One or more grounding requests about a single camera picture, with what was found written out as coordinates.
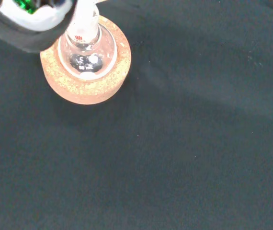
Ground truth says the clear glass round-bottom flask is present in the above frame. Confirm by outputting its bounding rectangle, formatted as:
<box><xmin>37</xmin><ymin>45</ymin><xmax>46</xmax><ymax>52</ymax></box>
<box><xmin>57</xmin><ymin>2</ymin><xmax>118</xmax><ymax>81</ymax></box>

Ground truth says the brown cork ring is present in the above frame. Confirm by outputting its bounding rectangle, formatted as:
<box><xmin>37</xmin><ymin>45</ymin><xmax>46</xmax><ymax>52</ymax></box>
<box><xmin>39</xmin><ymin>15</ymin><xmax>132</xmax><ymax>105</ymax></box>

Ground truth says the black bench cloth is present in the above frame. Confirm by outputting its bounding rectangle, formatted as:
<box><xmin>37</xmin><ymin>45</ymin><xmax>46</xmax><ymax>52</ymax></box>
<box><xmin>0</xmin><ymin>0</ymin><xmax>273</xmax><ymax>230</ymax></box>

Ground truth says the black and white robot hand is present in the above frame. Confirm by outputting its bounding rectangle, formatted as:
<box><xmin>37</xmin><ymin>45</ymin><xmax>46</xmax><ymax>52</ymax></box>
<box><xmin>0</xmin><ymin>0</ymin><xmax>79</xmax><ymax>54</ymax></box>

